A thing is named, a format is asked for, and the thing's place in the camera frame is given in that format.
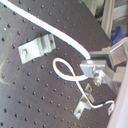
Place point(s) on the aluminium frame profile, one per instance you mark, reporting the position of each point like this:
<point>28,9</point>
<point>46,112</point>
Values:
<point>108,12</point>

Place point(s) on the blue object in background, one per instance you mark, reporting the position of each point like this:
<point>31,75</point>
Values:
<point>118,34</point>

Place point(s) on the large metal cable clip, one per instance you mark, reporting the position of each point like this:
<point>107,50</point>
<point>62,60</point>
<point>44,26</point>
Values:
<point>36,48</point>

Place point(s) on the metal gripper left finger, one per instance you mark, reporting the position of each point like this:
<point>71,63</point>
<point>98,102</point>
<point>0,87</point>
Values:
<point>98,70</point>

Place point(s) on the small metal cable clip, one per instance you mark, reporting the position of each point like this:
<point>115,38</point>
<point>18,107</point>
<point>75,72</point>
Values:
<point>84,102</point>

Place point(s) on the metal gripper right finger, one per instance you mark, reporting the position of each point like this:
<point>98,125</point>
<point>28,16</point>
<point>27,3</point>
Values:
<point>114,56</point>

